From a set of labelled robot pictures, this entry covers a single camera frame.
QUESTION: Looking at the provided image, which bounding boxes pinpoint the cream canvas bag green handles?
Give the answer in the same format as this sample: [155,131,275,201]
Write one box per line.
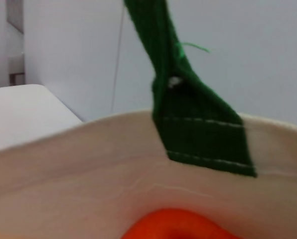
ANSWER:
[0,0,297,239]

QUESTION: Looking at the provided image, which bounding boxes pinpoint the orange toy fruit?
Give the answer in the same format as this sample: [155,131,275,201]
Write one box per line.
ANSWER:
[121,208,244,239]

